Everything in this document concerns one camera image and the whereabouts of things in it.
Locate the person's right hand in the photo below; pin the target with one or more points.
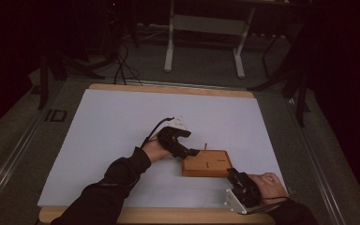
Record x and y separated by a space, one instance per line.
272 187

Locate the white metal stand frame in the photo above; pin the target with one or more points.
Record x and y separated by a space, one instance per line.
168 50

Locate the light wooden peg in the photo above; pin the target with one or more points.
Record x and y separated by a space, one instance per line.
205 146

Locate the aluminium floor rail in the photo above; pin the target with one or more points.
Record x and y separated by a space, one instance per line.
12 156
315 162

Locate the wooden board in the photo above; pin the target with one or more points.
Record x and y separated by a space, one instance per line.
197 165

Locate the person's left hand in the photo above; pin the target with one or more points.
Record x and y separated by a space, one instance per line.
155 150

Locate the dark metal pin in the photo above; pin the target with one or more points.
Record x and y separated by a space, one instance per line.
221 160
206 165

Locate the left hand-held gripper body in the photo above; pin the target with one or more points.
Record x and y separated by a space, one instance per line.
172 139

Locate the dark stand legs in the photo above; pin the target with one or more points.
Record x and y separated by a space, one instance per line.
300 93

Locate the pale grey table mat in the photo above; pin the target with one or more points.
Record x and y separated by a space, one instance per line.
106 125

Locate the black rectangular bracket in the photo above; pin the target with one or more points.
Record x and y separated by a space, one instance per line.
56 115

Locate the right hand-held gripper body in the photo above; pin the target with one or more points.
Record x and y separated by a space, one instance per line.
245 193

